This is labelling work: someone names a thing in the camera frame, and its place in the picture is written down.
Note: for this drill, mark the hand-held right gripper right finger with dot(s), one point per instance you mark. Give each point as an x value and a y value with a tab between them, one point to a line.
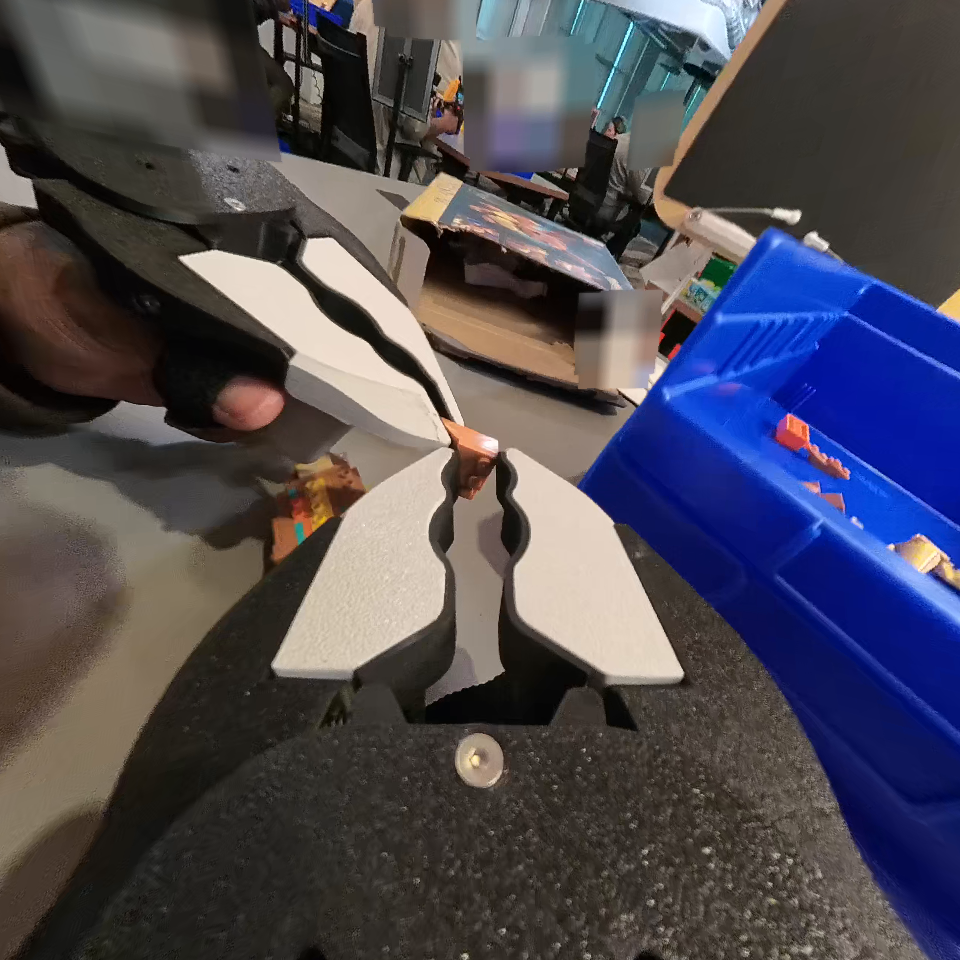
593	593

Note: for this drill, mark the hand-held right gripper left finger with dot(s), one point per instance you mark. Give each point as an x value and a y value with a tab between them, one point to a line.
368	593

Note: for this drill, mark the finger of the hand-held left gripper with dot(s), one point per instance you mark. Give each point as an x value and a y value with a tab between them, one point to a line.
323	353
375	315

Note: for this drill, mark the brown toy brick model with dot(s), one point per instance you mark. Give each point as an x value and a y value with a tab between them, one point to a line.
308	503

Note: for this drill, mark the small brown toy brick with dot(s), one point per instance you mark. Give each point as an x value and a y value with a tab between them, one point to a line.
474	458

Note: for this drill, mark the stack of blue plastic bins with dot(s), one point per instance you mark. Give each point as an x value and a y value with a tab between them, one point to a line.
810	495

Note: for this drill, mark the pile of small toy bricks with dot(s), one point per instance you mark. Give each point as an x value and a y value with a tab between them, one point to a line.
855	495

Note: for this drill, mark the person's left hand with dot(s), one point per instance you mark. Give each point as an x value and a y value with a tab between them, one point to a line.
75	323

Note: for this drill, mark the printed cardboard box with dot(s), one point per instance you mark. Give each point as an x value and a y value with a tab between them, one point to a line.
510	285

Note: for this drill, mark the black office chair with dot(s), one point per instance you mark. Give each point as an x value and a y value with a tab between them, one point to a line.
345	90

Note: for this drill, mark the green box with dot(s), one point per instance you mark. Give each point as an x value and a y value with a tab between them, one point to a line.
717	273

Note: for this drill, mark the black board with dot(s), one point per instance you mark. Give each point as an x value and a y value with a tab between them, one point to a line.
855	120

